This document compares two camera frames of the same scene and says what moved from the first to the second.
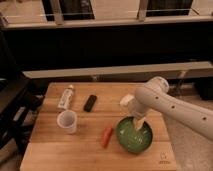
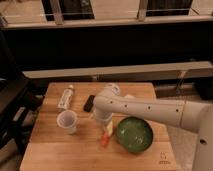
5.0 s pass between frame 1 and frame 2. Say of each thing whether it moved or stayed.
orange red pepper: stayed
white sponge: stayed
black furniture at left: stayed
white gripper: moved
